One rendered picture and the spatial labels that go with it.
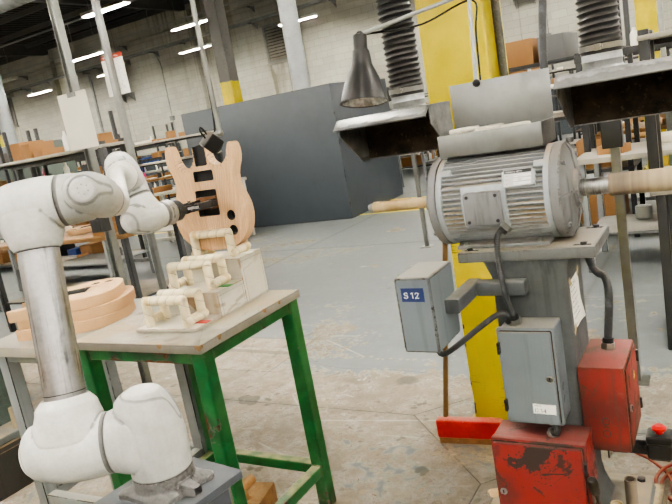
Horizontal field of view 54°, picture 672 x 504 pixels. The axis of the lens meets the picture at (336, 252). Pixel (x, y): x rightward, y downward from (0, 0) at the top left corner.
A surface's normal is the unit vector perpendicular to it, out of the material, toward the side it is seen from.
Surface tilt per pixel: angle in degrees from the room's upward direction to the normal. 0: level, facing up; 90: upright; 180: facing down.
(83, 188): 76
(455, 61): 90
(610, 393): 90
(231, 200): 88
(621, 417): 90
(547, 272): 107
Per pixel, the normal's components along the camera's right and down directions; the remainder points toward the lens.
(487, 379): -0.49, 0.25
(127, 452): 0.04, 0.21
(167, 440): 0.60, 0.02
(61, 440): 0.05, -0.09
